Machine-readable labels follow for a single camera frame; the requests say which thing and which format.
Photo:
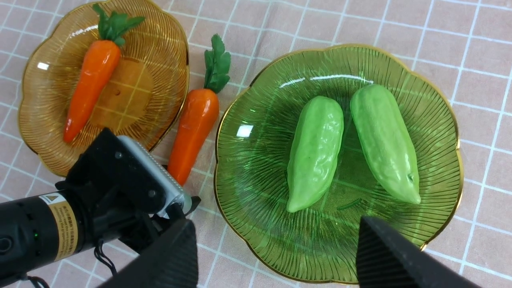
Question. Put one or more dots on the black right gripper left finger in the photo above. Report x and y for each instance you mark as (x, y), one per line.
(170, 262)

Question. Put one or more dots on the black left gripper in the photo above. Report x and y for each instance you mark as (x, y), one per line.
(113, 198)

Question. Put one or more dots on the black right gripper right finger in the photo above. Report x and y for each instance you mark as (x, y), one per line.
(386, 259)

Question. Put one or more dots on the orange toy carrot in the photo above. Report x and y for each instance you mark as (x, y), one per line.
(200, 112)
(99, 64)

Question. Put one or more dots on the green toy bitter gourd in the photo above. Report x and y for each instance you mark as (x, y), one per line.
(314, 152)

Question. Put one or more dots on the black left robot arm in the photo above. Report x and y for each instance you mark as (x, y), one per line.
(39, 230)

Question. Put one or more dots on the amber glass plate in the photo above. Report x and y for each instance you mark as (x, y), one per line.
(142, 99)

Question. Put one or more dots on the green glass plate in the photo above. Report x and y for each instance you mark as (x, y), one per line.
(319, 244)

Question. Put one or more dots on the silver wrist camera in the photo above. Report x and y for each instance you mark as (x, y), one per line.
(173, 192)

